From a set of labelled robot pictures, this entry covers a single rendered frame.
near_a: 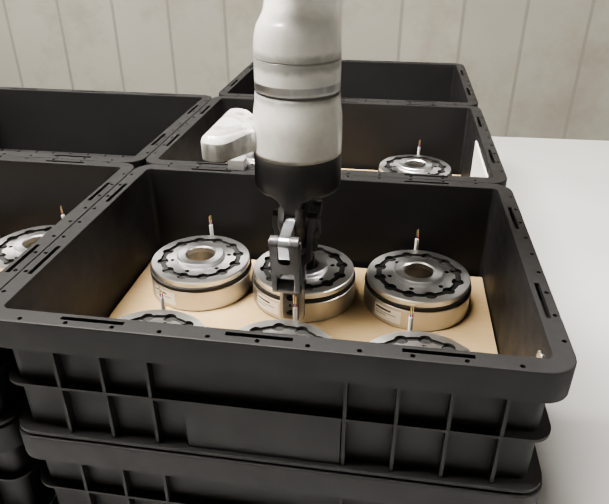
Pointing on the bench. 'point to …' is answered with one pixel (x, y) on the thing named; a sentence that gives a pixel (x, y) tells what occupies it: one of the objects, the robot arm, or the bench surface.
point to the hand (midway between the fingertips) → (298, 288)
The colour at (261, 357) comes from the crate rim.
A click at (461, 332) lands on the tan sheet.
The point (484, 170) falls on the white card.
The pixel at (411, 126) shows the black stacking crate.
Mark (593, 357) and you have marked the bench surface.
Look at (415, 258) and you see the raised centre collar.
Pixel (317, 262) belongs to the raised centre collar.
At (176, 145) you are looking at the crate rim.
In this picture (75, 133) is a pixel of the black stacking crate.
